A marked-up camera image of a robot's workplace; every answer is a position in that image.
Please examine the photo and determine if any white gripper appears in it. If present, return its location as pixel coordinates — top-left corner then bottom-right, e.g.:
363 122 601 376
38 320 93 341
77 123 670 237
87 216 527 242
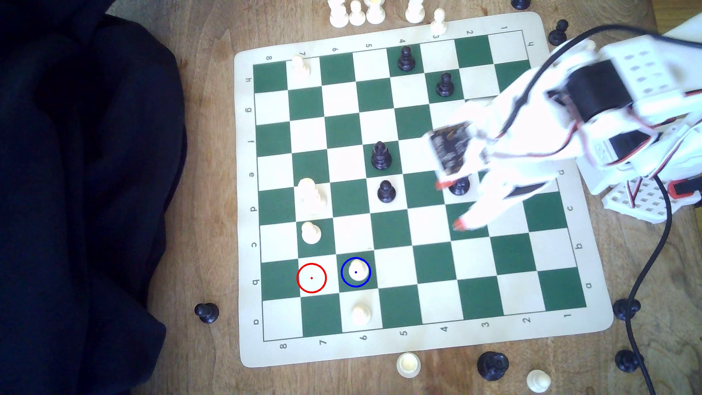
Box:
434 93 577 231

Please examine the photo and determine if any green and cream chess mat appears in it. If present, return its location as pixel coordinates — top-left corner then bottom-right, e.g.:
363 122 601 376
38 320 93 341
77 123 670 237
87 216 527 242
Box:
234 11 614 368

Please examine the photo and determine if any black chess bishop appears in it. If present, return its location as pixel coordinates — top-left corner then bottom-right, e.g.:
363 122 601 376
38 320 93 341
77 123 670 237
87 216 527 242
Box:
371 141 393 170

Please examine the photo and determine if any white chess queen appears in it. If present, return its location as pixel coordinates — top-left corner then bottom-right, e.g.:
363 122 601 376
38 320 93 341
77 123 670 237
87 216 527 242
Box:
296 178 329 217

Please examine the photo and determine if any large black chess piece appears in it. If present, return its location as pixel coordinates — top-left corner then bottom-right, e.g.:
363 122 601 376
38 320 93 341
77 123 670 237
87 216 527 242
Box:
476 351 510 382

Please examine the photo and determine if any white chess rook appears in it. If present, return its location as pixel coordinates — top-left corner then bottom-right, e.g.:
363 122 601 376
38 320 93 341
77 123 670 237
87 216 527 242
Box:
396 353 422 379

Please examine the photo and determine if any dark navy cloth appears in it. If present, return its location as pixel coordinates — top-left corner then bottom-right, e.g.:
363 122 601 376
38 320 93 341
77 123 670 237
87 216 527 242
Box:
0 0 188 395

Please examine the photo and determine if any gripper mounted camera module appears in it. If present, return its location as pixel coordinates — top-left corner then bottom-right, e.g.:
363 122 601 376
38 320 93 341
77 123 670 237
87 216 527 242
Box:
429 122 480 179

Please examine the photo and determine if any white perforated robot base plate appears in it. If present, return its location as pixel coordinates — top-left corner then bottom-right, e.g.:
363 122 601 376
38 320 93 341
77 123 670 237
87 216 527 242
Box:
602 176 702 224

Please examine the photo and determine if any black cable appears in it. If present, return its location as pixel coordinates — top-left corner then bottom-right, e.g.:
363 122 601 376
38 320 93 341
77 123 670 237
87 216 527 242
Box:
494 25 672 395

